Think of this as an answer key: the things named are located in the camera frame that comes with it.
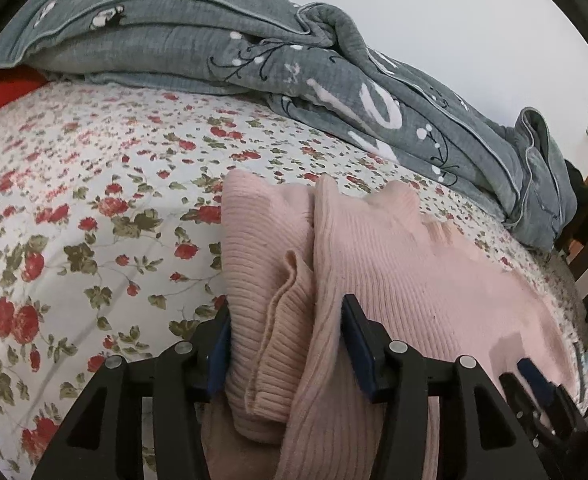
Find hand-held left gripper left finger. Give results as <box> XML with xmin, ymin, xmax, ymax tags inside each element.
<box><xmin>31</xmin><ymin>302</ymin><xmax>233</xmax><ymax>480</ymax></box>

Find floral bedsheet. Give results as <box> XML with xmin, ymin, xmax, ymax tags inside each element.
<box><xmin>0</xmin><ymin>80</ymin><xmax>588</xmax><ymax>480</ymax></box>

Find red pillow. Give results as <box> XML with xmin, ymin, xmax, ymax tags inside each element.
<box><xmin>0</xmin><ymin>67</ymin><xmax>48</xmax><ymax>122</ymax></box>

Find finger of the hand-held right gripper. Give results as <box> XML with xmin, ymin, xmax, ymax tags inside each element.
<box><xmin>499</xmin><ymin>372</ymin><xmax>575</xmax><ymax>461</ymax></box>
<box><xmin>516</xmin><ymin>357</ymin><xmax>588</xmax><ymax>433</ymax></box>

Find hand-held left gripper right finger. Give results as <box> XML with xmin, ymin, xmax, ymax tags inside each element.
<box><xmin>341</xmin><ymin>293</ymin><xmax>550</xmax><ymax>480</ymax></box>

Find grey floral quilt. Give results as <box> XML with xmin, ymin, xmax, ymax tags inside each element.
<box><xmin>0</xmin><ymin>0</ymin><xmax>581</xmax><ymax>253</ymax></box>

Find black cloth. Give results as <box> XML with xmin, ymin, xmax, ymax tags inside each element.
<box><xmin>564</xmin><ymin>159</ymin><xmax>588</xmax><ymax>221</ymax></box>

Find pink knit sweater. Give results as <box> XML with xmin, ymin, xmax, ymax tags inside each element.
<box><xmin>199</xmin><ymin>169</ymin><xmax>587</xmax><ymax>480</ymax></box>

